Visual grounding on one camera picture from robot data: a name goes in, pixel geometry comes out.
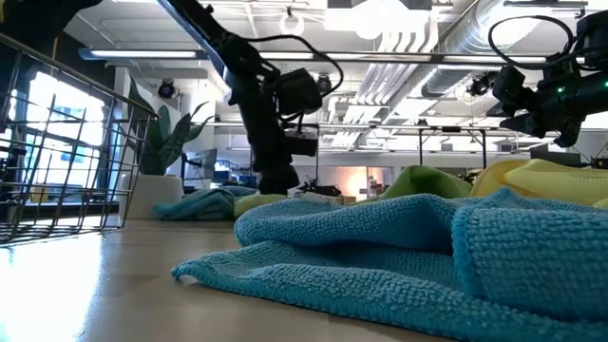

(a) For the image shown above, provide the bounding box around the silver ceiling air duct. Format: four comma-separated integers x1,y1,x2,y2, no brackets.
420,0,526,99

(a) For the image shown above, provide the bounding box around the light blue microfiber towel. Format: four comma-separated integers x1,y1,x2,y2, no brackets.
152,185,260,222

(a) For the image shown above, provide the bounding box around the snake plant in white pot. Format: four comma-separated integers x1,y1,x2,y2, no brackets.
118,78,215,220

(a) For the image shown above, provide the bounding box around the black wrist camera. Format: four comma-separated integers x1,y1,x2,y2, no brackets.
274,67,324,116
491,65,527,115

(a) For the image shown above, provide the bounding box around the black computer monitor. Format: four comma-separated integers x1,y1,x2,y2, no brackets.
530,149,583,167

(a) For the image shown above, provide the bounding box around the grey monitor on arm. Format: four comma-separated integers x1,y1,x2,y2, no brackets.
182,148,219,189

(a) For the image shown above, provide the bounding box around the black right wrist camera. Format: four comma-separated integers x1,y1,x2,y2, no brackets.
491,65,527,115

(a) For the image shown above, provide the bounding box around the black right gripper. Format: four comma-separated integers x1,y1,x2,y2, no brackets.
499,66,591,148

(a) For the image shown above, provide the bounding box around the metal wire basket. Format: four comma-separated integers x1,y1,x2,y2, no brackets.
0,32,161,246

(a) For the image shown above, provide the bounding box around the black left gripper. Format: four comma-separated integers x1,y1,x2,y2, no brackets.
237,85,318,196

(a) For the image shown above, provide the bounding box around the long ceiling light strip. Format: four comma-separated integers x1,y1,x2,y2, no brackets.
78,47,586,67

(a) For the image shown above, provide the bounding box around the yellow microfiber towel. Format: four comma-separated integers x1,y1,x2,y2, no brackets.
469,158,608,210

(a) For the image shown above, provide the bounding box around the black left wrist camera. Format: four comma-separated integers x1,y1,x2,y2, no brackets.
274,67,324,116

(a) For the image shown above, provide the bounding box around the black device on desk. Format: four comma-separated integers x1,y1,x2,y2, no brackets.
297,178,343,199

